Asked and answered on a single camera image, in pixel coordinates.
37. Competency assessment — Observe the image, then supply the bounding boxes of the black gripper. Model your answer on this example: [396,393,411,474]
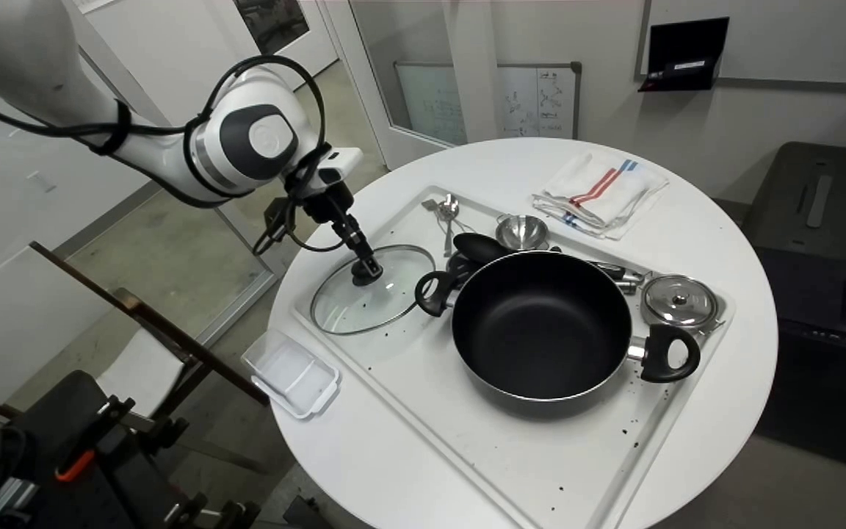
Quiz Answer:
[289,168,389,281]

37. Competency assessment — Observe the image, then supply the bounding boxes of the glass lid with black knob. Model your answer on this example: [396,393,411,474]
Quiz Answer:
[308,241,437,338]

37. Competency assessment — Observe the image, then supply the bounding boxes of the black cooking pot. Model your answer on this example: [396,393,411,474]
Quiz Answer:
[415,250,701,404]

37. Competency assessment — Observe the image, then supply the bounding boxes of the white door with glass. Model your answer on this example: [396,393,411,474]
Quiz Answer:
[317,0,506,171]

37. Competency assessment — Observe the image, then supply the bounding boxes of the black measuring spoon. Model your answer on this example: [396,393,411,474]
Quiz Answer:
[450,230,516,280]

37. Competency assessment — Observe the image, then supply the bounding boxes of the clear plastic container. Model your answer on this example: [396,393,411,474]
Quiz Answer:
[240,330,343,424]

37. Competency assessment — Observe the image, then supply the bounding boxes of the metal measuring cup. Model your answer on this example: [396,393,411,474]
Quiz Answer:
[494,211,553,256]

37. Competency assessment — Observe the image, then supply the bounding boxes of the black tripod stand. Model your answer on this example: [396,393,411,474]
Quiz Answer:
[0,238,280,529]

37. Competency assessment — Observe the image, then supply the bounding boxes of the small leaning whiteboard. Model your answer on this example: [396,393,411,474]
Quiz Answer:
[393,62,584,146]

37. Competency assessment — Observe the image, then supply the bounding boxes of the white striped cloth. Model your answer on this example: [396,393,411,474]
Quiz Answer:
[531,156,671,241]

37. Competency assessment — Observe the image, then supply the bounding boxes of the black marker holder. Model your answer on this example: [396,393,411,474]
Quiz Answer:
[638,14,731,93]

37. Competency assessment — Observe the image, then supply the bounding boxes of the black storage bin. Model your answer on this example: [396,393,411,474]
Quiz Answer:
[744,141,846,327]

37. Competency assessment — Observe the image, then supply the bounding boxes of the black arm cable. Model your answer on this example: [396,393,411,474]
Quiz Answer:
[0,52,346,258]

